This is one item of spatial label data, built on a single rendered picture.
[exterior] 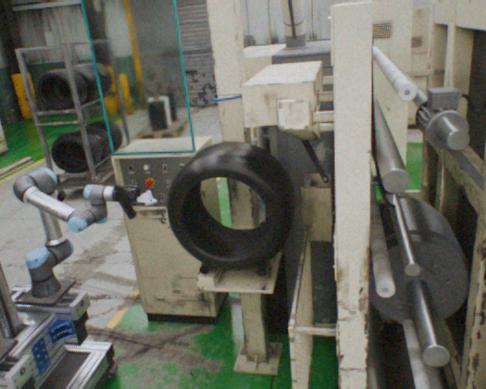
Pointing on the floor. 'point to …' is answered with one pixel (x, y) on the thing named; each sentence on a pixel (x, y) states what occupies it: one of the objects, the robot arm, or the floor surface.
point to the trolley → (70, 94)
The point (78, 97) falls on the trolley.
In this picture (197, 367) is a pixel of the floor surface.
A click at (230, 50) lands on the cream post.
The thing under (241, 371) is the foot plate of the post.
